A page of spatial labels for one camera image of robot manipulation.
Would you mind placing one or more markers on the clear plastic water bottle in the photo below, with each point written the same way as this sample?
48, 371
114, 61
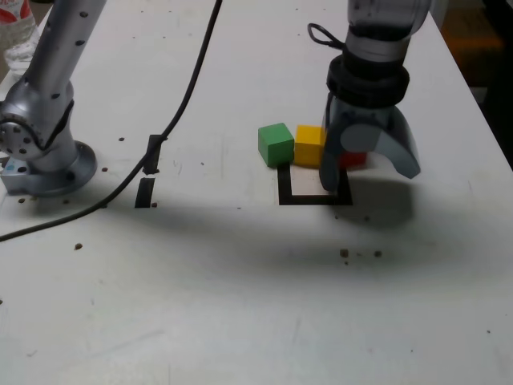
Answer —
20, 36

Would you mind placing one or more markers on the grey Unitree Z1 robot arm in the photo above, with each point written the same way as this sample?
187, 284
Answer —
52, 60

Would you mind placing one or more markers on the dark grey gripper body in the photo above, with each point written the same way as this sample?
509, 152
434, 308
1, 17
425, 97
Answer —
360, 114

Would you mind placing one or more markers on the yellow cube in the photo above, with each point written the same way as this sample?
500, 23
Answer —
306, 146

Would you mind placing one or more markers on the red cube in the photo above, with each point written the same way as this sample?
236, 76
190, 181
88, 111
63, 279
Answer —
354, 159

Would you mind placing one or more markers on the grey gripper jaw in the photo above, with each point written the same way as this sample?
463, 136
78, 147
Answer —
401, 148

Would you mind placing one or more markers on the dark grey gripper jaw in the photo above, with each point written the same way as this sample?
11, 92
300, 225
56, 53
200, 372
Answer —
330, 168

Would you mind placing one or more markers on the black tape square outline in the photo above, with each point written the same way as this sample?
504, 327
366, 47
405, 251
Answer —
304, 200

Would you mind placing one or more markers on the green cube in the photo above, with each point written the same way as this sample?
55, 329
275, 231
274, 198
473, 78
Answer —
276, 144

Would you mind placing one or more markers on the black tape strip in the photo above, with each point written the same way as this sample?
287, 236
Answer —
145, 192

